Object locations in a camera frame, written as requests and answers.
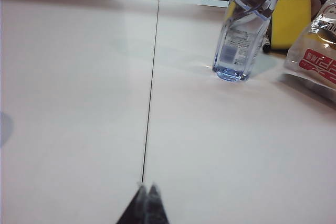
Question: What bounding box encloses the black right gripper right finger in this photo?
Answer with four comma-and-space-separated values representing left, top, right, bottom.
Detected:
145, 183, 170, 224

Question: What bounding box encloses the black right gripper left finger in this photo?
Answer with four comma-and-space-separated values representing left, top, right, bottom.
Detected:
115, 181, 148, 224

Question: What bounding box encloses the clear water bottle purple label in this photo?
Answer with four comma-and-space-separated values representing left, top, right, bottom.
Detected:
212, 0, 289, 83

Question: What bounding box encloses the black capped marker pen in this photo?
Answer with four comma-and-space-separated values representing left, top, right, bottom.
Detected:
261, 35, 272, 54

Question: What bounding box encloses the packaged bread red print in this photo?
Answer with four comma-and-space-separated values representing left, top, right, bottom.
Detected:
283, 0, 336, 90

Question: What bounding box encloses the yellow sponge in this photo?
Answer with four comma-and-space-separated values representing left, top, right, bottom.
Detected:
270, 0, 312, 54

